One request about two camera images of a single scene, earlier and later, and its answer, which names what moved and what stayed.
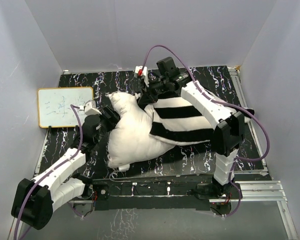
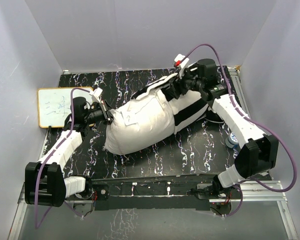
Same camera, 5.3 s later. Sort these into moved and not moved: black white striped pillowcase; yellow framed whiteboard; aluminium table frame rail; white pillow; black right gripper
Moved: black right gripper; black white striped pillowcase; white pillow
Not moved: aluminium table frame rail; yellow framed whiteboard
